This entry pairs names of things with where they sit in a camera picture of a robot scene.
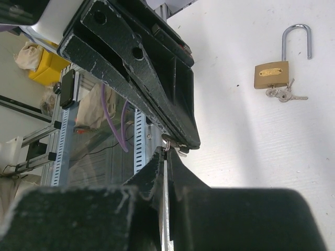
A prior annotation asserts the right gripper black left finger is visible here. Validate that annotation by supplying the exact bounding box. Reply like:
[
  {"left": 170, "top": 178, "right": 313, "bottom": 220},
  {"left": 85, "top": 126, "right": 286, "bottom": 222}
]
[{"left": 1, "top": 147, "right": 164, "bottom": 250}]

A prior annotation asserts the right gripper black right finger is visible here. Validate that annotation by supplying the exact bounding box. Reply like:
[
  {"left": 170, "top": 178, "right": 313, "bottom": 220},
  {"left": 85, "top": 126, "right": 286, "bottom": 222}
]
[{"left": 166, "top": 149, "right": 327, "bottom": 250}]

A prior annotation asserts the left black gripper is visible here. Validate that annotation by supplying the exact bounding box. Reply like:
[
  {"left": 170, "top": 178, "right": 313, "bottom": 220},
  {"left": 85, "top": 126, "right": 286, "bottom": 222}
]
[{"left": 58, "top": 1, "right": 200, "bottom": 150}]

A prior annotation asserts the silver key set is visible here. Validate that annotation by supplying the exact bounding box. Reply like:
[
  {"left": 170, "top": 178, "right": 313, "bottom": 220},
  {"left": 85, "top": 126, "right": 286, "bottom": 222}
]
[
  {"left": 265, "top": 78, "right": 308, "bottom": 103},
  {"left": 162, "top": 134, "right": 189, "bottom": 157}
]

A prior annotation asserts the large brass padlock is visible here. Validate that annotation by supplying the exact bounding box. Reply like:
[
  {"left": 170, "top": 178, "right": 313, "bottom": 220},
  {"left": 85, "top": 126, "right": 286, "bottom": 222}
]
[{"left": 254, "top": 24, "right": 312, "bottom": 89}]

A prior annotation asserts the yellow bin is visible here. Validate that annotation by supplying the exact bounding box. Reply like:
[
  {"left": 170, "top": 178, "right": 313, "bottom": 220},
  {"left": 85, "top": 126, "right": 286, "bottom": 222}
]
[{"left": 28, "top": 49, "right": 70, "bottom": 86}]

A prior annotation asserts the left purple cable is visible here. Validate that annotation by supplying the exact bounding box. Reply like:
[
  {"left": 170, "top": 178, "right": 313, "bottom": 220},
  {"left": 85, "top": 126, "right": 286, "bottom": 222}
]
[{"left": 100, "top": 83, "right": 130, "bottom": 153}]

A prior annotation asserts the slotted grey cable duct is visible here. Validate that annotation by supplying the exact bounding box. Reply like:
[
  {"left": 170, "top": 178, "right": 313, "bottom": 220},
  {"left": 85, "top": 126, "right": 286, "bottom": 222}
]
[{"left": 51, "top": 108, "right": 71, "bottom": 187}]

